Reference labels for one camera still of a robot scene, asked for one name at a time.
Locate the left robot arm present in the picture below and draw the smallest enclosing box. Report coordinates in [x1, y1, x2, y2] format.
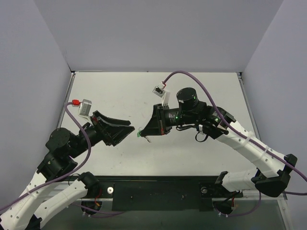
[0, 111, 135, 230]

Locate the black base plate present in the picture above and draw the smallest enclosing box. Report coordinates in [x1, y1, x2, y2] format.
[69, 181, 226, 212]

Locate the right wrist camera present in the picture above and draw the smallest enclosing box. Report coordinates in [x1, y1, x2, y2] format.
[153, 82, 170, 105]

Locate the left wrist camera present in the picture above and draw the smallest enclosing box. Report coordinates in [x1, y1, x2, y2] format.
[78, 99, 92, 121]

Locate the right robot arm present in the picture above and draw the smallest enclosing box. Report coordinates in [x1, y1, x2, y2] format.
[138, 87, 297, 197]

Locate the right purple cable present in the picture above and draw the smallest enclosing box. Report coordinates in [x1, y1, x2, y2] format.
[163, 70, 307, 196]

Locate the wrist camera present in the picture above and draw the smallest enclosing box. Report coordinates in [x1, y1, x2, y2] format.
[153, 82, 170, 105]
[78, 99, 92, 121]

